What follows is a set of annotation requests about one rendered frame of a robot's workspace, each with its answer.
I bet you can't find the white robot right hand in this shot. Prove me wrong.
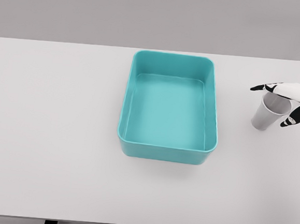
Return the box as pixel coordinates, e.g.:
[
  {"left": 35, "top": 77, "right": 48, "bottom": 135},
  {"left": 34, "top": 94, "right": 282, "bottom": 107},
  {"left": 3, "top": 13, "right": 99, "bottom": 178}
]
[{"left": 247, "top": 79, "right": 300, "bottom": 129}]

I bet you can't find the white paper cup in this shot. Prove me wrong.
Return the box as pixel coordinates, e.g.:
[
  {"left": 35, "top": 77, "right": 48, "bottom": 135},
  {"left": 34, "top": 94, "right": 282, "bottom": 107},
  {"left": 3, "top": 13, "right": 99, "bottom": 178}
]
[{"left": 250, "top": 91, "right": 293, "bottom": 133}]

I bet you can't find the teal plastic basket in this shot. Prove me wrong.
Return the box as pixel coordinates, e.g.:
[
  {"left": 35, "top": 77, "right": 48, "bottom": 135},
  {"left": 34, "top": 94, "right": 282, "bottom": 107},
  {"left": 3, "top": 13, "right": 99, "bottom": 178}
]
[{"left": 115, "top": 48, "right": 225, "bottom": 168}]

